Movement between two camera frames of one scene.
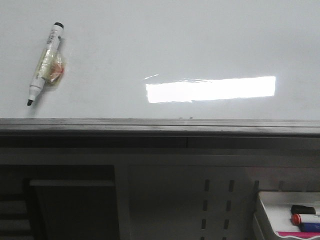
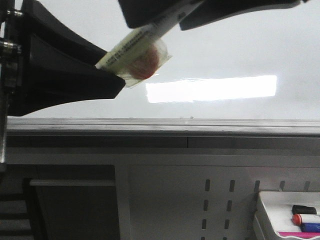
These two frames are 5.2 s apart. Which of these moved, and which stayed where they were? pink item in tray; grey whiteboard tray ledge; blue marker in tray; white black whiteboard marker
Moved: white black whiteboard marker
Stayed: pink item in tray; blue marker in tray; grey whiteboard tray ledge
